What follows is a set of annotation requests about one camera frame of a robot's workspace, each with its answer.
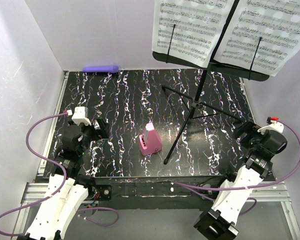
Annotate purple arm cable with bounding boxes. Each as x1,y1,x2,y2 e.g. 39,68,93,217
173,117,300,216
0,111,120,237

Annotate aluminium left side rail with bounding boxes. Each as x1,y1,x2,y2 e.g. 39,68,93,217
36,71,70,175

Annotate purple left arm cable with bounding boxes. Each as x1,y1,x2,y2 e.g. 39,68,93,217
0,111,120,237

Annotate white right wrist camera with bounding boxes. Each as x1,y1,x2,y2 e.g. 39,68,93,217
257,116,284,134

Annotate purple cylindrical case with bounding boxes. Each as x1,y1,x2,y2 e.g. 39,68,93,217
82,65,119,73

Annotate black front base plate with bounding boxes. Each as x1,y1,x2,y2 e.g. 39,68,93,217
89,175,222,210

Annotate black folding music stand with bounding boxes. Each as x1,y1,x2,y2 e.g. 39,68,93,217
152,0,270,164

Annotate aluminium front rail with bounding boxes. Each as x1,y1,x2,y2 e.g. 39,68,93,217
21,183,292,204

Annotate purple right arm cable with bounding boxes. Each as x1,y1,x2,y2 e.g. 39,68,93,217
173,117,300,216

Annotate pink metronome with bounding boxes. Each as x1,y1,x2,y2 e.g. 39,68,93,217
138,122,163,156

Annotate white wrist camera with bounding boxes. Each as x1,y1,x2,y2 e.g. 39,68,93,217
257,116,284,134
71,106,92,126

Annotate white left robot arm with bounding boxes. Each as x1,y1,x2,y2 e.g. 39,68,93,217
17,117,109,240

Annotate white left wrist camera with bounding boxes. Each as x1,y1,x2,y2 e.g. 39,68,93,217
71,106,92,126

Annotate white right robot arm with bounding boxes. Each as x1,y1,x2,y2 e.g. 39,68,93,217
194,117,288,240

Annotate white sheet music page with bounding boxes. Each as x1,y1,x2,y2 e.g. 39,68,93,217
214,0,300,77
152,0,235,68

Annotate aluminium rail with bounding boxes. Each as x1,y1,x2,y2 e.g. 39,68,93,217
21,183,292,204
36,71,70,175

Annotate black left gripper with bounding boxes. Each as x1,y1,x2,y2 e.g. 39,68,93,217
77,116,110,156

